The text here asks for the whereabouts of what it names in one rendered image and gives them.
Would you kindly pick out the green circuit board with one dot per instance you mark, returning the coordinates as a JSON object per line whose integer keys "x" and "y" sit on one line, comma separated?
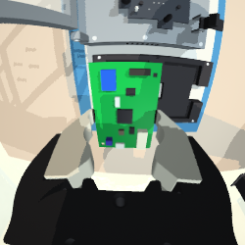
{"x": 125, "y": 97}

